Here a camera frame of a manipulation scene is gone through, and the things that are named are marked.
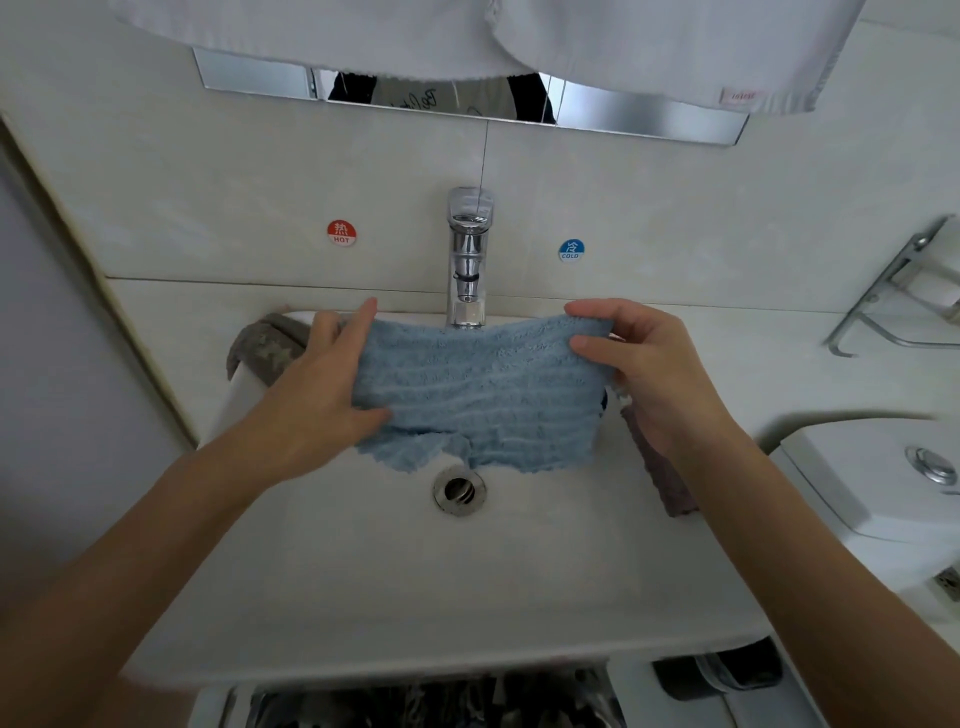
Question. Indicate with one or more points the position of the person's left hand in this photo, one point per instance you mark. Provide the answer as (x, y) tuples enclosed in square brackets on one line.
[(308, 405)]

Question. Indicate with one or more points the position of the person's right hand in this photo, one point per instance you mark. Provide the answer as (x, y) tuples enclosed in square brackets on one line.
[(660, 375)]

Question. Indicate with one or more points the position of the grey stained cloth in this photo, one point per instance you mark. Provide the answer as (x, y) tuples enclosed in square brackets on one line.
[(263, 345)]

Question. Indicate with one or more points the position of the brown cloth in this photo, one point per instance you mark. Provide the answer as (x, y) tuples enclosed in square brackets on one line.
[(660, 465)]

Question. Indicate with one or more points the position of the blue stained cloth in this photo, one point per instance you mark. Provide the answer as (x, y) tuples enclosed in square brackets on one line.
[(480, 390)]

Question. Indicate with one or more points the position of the white ceramic sink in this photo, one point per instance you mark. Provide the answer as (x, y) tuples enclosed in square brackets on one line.
[(480, 578)]

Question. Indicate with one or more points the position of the person's left forearm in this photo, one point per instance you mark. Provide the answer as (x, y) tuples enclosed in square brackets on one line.
[(90, 600)]

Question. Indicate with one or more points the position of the person's right forearm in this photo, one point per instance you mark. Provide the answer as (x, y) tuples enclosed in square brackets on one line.
[(840, 585)]

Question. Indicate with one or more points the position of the metal sink drain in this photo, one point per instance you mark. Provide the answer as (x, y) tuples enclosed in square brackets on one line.
[(461, 488)]

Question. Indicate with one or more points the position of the blue round sticker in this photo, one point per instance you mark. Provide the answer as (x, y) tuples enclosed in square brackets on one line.
[(572, 249)]

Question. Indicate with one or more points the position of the red round sticker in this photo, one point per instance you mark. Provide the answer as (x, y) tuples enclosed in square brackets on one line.
[(342, 233)]

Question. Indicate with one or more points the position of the chrome faucet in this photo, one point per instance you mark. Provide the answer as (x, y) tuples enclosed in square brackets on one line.
[(468, 255)]

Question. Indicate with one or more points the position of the white toilet tank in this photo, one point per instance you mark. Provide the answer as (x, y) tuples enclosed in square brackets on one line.
[(870, 495)]

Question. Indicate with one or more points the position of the chrome flush button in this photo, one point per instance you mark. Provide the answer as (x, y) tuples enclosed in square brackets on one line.
[(932, 465)]

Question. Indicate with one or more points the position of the black bin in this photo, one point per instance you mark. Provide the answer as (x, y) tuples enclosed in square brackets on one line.
[(720, 668)]

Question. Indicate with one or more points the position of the gray patterned trousers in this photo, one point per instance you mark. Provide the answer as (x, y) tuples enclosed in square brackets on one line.
[(435, 702)]

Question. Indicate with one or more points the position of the white hanging cloth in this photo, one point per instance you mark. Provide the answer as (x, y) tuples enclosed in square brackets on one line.
[(300, 33), (675, 45)]

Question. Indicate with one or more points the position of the metal wall shelf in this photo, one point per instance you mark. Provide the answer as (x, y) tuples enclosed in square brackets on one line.
[(893, 300)]

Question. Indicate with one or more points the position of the wall mirror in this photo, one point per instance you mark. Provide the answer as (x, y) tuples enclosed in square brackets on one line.
[(645, 113)]

